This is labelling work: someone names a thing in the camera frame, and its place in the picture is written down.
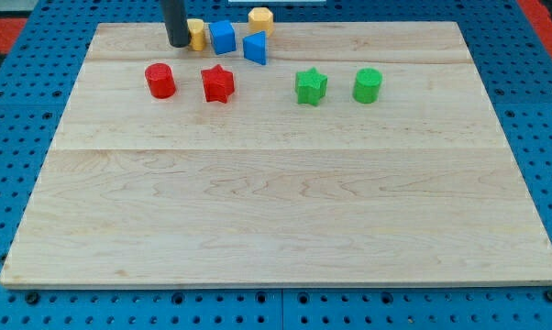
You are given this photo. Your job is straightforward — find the green star block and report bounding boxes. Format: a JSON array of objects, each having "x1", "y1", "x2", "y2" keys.
[{"x1": 294, "y1": 67, "x2": 328, "y2": 106}]

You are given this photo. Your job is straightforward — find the red star block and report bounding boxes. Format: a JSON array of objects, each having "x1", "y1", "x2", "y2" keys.
[{"x1": 201, "y1": 64, "x2": 235, "y2": 104}]

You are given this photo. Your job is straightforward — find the blue triangular prism block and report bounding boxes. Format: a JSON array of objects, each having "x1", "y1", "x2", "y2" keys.
[{"x1": 243, "y1": 31, "x2": 267, "y2": 65}]

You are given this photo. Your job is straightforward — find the green cylinder block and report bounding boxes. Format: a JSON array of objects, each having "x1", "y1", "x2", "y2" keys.
[{"x1": 353, "y1": 68, "x2": 383, "y2": 104}]

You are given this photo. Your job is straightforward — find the blue cube block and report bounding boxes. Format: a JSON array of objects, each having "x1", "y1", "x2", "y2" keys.
[{"x1": 209, "y1": 20, "x2": 237, "y2": 55}]

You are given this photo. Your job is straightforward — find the red cylinder block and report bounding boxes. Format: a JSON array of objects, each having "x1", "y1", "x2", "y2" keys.
[{"x1": 144, "y1": 63, "x2": 176, "y2": 99}]

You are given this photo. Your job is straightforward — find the light wooden board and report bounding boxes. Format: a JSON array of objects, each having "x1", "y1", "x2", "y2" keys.
[{"x1": 0, "y1": 21, "x2": 552, "y2": 290}]

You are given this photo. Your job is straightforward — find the yellow hexagonal prism block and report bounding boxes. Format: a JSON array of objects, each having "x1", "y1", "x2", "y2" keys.
[{"x1": 248, "y1": 7, "x2": 274, "y2": 38}]

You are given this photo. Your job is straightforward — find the yellow cylinder block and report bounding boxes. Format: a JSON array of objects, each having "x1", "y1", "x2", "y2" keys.
[{"x1": 187, "y1": 18, "x2": 206, "y2": 51}]

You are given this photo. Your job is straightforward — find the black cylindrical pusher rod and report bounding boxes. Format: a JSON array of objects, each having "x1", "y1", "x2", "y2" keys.
[{"x1": 160, "y1": 0, "x2": 191, "y2": 48}]

